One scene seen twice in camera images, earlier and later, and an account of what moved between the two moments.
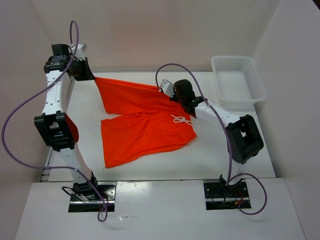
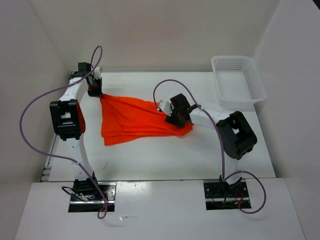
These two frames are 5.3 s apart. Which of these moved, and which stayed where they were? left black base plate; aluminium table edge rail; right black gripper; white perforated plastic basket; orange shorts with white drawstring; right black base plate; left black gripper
Moved: right black gripper; left black gripper; orange shorts with white drawstring
Stayed: aluminium table edge rail; right black base plate; white perforated plastic basket; left black base plate
